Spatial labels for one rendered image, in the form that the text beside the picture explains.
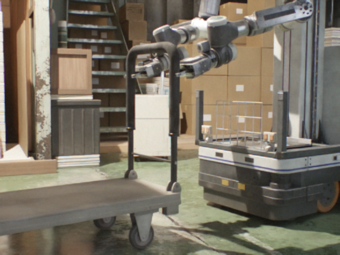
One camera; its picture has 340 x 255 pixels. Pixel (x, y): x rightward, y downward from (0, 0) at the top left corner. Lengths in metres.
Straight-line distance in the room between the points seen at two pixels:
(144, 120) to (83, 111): 0.50
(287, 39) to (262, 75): 3.35
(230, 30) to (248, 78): 3.82
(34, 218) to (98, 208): 0.22
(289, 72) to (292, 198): 0.67
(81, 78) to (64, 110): 0.26
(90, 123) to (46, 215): 2.06
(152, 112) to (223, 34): 1.96
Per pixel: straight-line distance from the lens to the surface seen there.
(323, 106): 2.52
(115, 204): 1.63
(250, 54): 5.69
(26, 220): 1.52
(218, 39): 1.84
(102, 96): 5.31
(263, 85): 5.75
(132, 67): 2.01
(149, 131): 3.73
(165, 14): 7.67
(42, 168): 3.35
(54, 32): 4.35
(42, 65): 3.40
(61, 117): 3.50
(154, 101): 3.71
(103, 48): 5.98
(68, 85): 3.51
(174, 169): 1.77
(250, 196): 2.15
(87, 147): 3.55
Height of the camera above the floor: 0.59
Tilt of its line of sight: 5 degrees down
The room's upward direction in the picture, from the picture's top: straight up
